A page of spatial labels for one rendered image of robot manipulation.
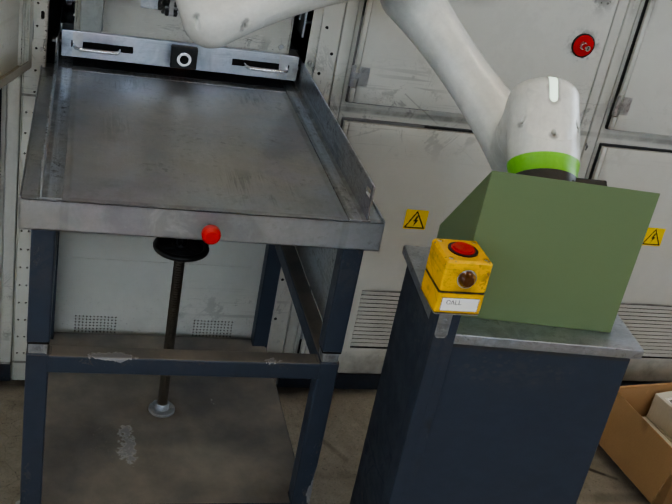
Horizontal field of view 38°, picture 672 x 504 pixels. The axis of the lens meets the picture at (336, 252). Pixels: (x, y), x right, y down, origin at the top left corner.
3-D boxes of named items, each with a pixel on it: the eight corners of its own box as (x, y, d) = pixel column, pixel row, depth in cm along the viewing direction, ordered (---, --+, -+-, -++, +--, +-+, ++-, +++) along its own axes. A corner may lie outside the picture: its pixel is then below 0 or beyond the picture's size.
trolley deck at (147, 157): (379, 251, 175) (385, 221, 172) (17, 228, 159) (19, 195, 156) (309, 117, 233) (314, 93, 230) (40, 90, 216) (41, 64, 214)
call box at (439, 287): (479, 317, 158) (494, 262, 153) (433, 315, 156) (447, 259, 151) (463, 292, 165) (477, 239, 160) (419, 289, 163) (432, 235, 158)
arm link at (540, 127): (563, 201, 183) (563, 108, 189) (590, 171, 168) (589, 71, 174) (495, 194, 182) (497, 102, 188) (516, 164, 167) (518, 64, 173)
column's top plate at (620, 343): (578, 271, 197) (580, 262, 196) (641, 360, 169) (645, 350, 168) (401, 253, 190) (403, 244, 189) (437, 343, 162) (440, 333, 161)
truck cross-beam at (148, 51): (295, 81, 232) (299, 56, 229) (60, 55, 217) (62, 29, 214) (292, 74, 236) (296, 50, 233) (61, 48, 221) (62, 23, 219)
